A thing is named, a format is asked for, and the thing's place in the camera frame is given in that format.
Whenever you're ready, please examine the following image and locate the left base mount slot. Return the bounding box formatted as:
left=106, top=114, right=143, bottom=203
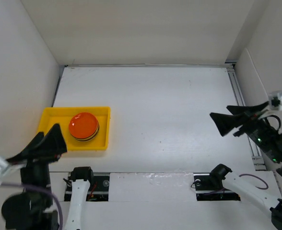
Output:
left=63, top=173, right=110, bottom=202

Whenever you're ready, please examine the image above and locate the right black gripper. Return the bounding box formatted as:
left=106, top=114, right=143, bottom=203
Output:
left=209, top=99, right=282, bottom=161

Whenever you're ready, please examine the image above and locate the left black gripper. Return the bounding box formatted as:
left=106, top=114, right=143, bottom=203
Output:
left=6, top=119, right=67, bottom=204

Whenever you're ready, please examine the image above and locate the yellow patterned plate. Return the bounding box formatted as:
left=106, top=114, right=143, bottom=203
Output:
left=72, top=127, right=99, bottom=141

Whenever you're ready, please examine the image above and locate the yellow plastic bin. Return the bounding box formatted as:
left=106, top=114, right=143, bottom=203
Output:
left=37, top=107, right=110, bottom=151

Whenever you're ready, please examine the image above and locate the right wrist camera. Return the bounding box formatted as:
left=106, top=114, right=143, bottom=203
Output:
left=268, top=91, right=282, bottom=112

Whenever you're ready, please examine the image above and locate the orange plate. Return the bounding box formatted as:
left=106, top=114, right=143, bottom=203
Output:
left=68, top=112, right=99, bottom=140

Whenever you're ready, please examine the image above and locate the right aluminium rail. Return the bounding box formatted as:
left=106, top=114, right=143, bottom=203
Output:
left=224, top=62, right=268, bottom=171

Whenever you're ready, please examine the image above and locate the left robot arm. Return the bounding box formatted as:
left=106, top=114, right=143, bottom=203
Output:
left=1, top=124, right=94, bottom=230

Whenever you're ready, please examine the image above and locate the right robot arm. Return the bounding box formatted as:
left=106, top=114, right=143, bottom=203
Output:
left=209, top=97, right=282, bottom=230

